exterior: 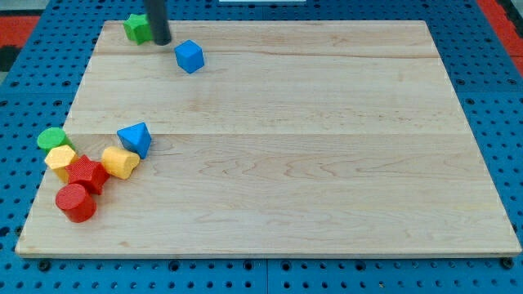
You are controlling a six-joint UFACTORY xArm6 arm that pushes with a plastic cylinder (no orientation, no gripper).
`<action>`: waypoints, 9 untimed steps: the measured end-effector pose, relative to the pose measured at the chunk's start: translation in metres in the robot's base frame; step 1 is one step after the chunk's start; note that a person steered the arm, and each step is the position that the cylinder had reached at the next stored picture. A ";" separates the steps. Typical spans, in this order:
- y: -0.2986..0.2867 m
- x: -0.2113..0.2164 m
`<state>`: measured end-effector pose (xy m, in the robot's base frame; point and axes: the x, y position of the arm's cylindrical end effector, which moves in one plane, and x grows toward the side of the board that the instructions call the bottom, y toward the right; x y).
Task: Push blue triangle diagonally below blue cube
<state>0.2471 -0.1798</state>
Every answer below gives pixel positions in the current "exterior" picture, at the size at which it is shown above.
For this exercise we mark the red cylinder block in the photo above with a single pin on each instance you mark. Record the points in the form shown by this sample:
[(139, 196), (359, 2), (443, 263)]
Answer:
[(76, 203)]

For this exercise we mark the yellow hexagon block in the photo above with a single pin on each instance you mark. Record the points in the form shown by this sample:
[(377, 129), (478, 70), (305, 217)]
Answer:
[(59, 158)]

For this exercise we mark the green cylinder block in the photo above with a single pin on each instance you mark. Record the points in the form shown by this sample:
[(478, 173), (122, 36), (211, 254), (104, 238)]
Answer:
[(53, 137)]

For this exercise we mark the yellow heart block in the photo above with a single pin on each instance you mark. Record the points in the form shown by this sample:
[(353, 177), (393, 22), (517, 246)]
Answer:
[(119, 162)]

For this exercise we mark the wooden board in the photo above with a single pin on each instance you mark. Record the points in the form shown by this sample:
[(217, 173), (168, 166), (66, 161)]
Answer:
[(297, 139)]

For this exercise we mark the blue cube block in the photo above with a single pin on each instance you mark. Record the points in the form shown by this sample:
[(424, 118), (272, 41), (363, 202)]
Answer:
[(189, 56)]

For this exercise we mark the blue triangle block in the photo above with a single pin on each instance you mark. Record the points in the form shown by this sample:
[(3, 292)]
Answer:
[(136, 139)]

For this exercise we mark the red star block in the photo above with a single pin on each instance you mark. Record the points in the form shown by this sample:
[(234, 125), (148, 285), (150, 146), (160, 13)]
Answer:
[(88, 173)]

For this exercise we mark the green star block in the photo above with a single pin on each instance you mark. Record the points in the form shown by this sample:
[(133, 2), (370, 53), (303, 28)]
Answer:
[(137, 28)]

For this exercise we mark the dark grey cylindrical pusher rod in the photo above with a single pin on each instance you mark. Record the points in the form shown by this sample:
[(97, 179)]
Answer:
[(157, 14)]

